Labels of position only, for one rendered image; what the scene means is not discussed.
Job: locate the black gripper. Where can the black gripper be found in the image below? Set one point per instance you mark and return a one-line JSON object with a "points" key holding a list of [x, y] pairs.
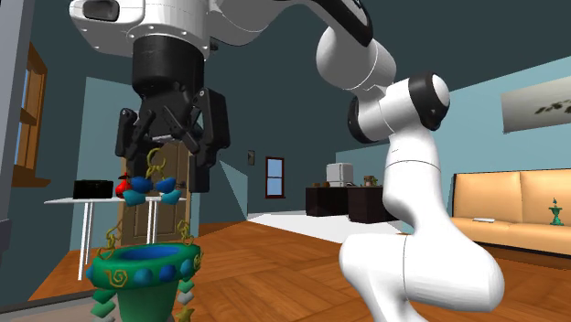
{"points": [[167, 67]]}

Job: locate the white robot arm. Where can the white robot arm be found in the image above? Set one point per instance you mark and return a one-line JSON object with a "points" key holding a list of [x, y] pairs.
{"points": [[419, 187]]}

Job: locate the brown wooden door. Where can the brown wooden door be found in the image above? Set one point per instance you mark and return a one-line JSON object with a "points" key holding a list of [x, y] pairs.
{"points": [[171, 214]]}

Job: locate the white table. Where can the white table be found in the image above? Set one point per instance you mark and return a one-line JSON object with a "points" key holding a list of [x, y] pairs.
{"points": [[85, 201]]}

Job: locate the red framed window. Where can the red framed window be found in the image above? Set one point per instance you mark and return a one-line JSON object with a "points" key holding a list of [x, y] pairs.
{"points": [[274, 176]]}

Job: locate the wooden framed window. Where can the wooden framed window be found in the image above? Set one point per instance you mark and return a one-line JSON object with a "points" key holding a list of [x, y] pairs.
{"points": [[33, 134]]}

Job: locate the green hanging pot, blue gems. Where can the green hanging pot, blue gems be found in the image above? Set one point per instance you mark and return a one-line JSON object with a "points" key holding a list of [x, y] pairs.
{"points": [[142, 272]]}

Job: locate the dark cabinet with white appliance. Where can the dark cabinet with white appliance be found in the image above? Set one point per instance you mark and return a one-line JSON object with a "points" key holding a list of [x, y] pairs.
{"points": [[330, 200]]}

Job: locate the orange sofa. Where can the orange sofa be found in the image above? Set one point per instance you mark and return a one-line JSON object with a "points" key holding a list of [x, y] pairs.
{"points": [[499, 196]]}

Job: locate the small dark wall picture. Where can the small dark wall picture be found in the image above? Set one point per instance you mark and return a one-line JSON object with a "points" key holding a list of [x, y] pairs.
{"points": [[251, 158]]}

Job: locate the wide grey wall picture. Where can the wide grey wall picture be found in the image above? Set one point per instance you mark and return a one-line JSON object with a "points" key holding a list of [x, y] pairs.
{"points": [[531, 107]]}

